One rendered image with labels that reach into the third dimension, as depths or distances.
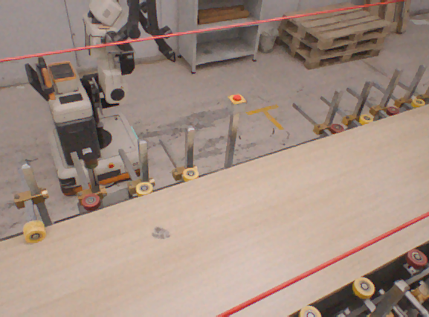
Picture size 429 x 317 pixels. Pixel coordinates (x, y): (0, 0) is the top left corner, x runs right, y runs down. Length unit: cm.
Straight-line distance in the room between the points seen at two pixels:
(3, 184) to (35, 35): 165
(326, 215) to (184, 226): 68
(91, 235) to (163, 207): 34
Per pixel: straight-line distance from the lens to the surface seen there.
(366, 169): 218
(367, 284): 170
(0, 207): 321
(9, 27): 426
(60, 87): 269
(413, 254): 189
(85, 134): 273
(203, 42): 490
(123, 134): 314
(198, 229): 167
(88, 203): 181
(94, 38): 254
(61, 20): 428
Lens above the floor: 226
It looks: 43 degrees down
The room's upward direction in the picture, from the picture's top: 6 degrees clockwise
